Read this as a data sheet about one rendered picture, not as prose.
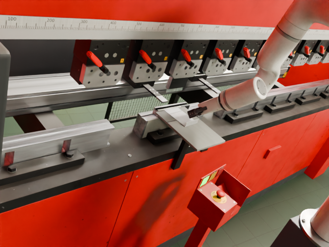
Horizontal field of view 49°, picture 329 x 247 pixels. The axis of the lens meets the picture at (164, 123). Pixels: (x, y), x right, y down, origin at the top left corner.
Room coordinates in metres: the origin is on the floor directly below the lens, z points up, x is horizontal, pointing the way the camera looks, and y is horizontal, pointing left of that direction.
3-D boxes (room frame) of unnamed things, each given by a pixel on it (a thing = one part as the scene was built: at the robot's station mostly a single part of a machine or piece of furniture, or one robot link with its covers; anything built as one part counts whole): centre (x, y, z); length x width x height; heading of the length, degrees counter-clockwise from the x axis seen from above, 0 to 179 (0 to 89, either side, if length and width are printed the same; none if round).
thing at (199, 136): (1.31, -0.11, 1.00); 0.26 x 0.18 x 0.01; 52
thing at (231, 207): (1.25, -0.34, 0.75); 0.20 x 0.16 x 0.18; 148
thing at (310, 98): (2.47, -0.90, 0.89); 0.30 x 0.05 x 0.03; 142
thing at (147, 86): (1.51, 0.13, 1.01); 0.26 x 0.12 x 0.05; 52
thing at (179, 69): (1.38, 0.02, 1.26); 0.15 x 0.09 x 0.17; 142
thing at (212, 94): (2.11, -0.06, 0.81); 0.64 x 0.08 x 0.14; 52
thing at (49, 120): (1.28, 0.59, 0.81); 0.64 x 0.08 x 0.14; 52
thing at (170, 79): (1.40, 0.01, 1.13); 0.10 x 0.02 x 0.10; 142
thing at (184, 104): (1.42, -0.01, 0.98); 0.20 x 0.03 x 0.03; 142
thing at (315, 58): (2.32, -0.72, 1.26); 0.15 x 0.09 x 0.17; 142
